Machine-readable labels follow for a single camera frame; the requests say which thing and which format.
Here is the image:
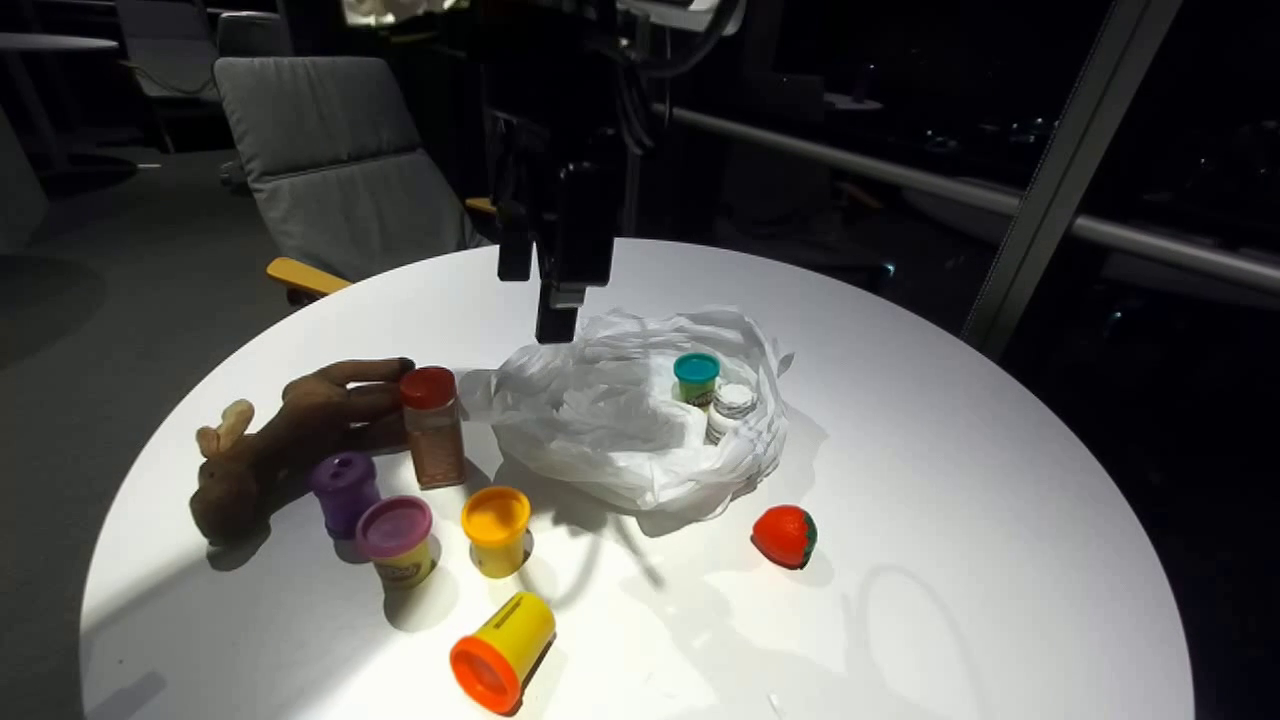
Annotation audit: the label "metal window railing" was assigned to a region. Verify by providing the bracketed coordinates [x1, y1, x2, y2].
[668, 109, 1280, 292]

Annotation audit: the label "grey chair wooden arms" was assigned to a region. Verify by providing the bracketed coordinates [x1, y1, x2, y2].
[212, 54, 502, 295]

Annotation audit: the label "brown plush toy animal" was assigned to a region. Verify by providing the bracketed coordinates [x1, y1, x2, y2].
[188, 354, 413, 548]

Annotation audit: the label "white plastic bag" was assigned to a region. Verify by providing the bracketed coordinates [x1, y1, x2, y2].
[462, 306, 790, 527]

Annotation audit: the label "orange lid play-dough tub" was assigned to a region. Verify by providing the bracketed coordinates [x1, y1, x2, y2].
[462, 484, 531, 576]

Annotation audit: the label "brown jar red lid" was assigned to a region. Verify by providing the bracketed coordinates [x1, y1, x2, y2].
[400, 362, 463, 488]

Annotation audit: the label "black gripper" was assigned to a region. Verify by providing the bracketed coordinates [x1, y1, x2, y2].
[495, 132, 621, 344]

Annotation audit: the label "background grey chair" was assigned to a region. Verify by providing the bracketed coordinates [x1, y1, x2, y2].
[107, 0, 293, 102]

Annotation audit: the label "white pill bottle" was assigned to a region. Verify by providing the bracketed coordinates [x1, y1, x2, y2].
[709, 384, 755, 444]

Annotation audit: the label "purple play-dough tub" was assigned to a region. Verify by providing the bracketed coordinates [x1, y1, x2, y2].
[308, 451, 380, 540]

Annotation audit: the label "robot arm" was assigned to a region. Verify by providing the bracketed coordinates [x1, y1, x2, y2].
[386, 0, 749, 344]

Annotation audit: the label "yellow tub orange lid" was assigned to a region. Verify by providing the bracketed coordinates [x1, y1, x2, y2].
[450, 592, 556, 715]

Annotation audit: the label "magenta lid play-dough tub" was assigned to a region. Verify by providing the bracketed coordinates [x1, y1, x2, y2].
[357, 494, 435, 586]

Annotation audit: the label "teal lid play-dough tub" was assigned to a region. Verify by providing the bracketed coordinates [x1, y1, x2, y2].
[674, 352, 720, 407]

